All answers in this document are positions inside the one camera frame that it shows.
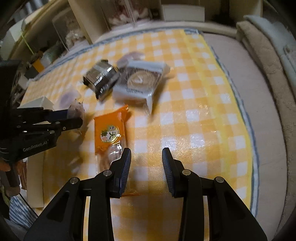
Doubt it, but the person's left hand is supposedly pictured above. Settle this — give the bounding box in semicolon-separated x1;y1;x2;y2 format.
1;160;27;197

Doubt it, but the yellow checkered cloth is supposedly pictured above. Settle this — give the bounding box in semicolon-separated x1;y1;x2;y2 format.
20;29;253;241

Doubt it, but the purple donut wrapper back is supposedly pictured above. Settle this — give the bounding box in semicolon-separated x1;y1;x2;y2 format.
116;51;144;68

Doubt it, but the beige fluffy blanket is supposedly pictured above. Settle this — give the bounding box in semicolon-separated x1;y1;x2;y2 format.
236;15;295;230

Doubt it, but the small white box on shelf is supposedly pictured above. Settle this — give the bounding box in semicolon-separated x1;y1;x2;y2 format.
161;4;205;22

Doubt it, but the white dress doll in case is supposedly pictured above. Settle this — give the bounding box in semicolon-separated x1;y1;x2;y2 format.
52;8;85;51

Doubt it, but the cream wooden shelf unit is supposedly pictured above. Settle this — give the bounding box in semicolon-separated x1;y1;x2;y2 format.
1;1;263;60

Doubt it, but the dark square cake clear box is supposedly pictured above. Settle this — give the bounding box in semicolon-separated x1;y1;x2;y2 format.
83;59;120;101

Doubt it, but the orange box on shelf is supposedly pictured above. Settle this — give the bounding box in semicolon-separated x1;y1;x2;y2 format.
32;59;45;73

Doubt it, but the brown cookie clear wrapper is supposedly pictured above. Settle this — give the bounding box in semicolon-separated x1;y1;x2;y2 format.
67;99;85;135

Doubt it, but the red dress doll in case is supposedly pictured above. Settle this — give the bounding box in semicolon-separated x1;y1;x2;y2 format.
100;0;149;27

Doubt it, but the orange snack packet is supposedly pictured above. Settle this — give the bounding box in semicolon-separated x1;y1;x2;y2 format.
94;105;129;172

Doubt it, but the purple donut wrapper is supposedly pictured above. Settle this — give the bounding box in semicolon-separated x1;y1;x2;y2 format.
116;51;144;68
54;88;81;110

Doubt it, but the green strap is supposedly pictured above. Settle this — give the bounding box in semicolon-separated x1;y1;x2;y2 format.
21;32;35;56

